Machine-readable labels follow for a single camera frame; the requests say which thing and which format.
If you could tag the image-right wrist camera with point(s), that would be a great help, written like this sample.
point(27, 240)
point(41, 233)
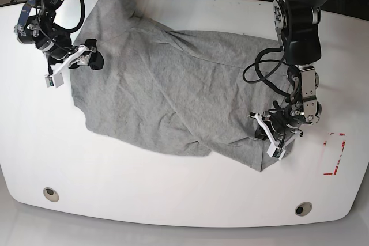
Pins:
point(276, 152)

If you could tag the left table grommet hole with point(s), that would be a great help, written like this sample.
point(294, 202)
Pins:
point(50, 194)

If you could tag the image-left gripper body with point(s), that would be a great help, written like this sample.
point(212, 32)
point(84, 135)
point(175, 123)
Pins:
point(78, 56)

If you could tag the grey t-shirt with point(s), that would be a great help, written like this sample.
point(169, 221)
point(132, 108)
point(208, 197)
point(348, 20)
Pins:
point(172, 92)

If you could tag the right table grommet hole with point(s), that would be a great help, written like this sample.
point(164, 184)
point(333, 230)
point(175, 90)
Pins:
point(303, 209)

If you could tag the red tape rectangle marking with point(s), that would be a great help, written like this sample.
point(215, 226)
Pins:
point(333, 149)

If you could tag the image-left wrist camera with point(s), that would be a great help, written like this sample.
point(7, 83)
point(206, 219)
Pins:
point(54, 80)

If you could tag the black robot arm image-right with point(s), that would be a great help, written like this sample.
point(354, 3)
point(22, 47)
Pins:
point(296, 23)

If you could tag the table grommet hole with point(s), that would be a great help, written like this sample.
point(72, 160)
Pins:
point(303, 209)
point(50, 194)

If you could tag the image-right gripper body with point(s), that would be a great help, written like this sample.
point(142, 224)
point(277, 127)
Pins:
point(277, 132)

